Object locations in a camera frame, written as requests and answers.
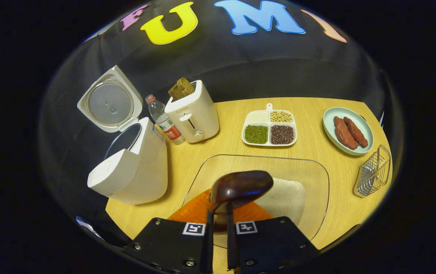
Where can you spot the yellow soybeans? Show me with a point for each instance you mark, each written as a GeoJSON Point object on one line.
{"type": "Point", "coordinates": [281, 116]}

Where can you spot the brown bread slice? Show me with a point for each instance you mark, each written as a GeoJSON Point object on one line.
{"type": "Point", "coordinates": [186, 86]}
{"type": "Point", "coordinates": [176, 91]}

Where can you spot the green mung beans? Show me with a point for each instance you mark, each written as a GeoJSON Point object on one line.
{"type": "Point", "coordinates": [256, 134]}

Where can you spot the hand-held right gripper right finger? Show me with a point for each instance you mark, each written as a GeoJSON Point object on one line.
{"type": "Point", "coordinates": [231, 247]}

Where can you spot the dark wooden spoon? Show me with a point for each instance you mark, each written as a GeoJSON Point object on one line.
{"type": "Point", "coordinates": [241, 188]}

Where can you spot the clear plastic water bottle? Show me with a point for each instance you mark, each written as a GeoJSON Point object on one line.
{"type": "Point", "coordinates": [164, 121]}

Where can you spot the clear glass tray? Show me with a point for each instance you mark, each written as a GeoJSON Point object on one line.
{"type": "Point", "coordinates": [309, 171]}

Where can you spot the white toaster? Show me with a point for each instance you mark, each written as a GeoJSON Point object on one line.
{"type": "Point", "coordinates": [195, 118]}

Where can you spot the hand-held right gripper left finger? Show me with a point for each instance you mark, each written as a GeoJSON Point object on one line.
{"type": "Point", "coordinates": [207, 247]}

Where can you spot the white rice cooker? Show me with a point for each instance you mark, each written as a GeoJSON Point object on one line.
{"type": "Point", "coordinates": [142, 171]}

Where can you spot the pale green plate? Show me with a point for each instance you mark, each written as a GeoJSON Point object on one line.
{"type": "Point", "coordinates": [330, 129]}

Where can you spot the dark red beans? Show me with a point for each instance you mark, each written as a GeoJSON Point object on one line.
{"type": "Point", "coordinates": [282, 134]}

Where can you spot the white rice pile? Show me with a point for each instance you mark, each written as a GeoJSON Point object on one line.
{"type": "Point", "coordinates": [286, 198]}

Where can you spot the white divided grain plate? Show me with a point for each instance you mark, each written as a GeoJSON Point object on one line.
{"type": "Point", "coordinates": [269, 123]}

